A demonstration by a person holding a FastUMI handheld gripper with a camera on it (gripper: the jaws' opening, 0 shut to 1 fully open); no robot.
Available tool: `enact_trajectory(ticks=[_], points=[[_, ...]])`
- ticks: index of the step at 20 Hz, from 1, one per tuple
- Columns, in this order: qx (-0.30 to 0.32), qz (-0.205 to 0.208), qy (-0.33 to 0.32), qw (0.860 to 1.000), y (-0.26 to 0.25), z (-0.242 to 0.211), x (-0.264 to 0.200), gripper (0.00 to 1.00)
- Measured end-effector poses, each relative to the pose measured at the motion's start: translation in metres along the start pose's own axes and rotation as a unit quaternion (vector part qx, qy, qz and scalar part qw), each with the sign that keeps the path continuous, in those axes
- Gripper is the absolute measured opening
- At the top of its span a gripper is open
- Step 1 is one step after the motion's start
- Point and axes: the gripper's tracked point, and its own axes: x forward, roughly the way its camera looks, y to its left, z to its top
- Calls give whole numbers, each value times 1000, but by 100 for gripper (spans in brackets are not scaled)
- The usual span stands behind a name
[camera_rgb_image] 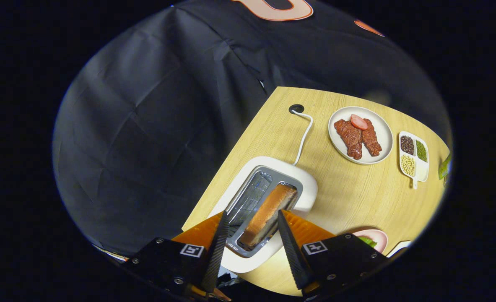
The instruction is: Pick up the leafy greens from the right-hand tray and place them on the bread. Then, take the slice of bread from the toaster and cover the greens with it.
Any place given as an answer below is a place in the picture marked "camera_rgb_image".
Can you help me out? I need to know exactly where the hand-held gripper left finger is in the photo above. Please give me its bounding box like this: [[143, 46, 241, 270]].
[[124, 211, 231, 301]]

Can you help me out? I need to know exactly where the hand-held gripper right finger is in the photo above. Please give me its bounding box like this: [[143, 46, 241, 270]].
[[276, 210, 389, 298]]

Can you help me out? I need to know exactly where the toasted round-top bread slice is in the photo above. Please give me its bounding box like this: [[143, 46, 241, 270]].
[[239, 183, 298, 247]]

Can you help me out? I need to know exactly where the pink plate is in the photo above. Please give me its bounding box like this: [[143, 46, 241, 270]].
[[351, 229, 388, 254]]

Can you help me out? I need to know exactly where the white toaster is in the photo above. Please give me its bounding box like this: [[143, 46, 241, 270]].
[[208, 156, 318, 274]]

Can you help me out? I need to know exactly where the white square plate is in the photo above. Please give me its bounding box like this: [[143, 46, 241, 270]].
[[385, 240, 412, 257]]

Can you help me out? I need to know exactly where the brown meat piece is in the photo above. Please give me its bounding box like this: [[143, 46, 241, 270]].
[[361, 118, 382, 157], [334, 119, 363, 160]]

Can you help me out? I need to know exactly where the pile of yellow soybeans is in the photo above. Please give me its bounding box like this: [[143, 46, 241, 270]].
[[401, 154, 416, 177]]

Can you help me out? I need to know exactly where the pink sausage slice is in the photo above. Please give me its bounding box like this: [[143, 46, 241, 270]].
[[350, 114, 369, 130]]

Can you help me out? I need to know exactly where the white divided dish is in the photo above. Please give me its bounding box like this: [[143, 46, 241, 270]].
[[399, 131, 430, 190]]

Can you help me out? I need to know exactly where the white round plate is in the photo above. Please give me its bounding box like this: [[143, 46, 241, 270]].
[[328, 106, 394, 165]]

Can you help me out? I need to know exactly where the pile of dark red beans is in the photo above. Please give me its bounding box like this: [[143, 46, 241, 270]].
[[400, 135, 415, 155]]

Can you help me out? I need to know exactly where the silver bottle with green label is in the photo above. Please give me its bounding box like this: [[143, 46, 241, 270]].
[[438, 153, 453, 181]]

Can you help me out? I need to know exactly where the white toaster power cable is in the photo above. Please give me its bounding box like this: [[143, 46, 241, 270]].
[[292, 110, 314, 166]]

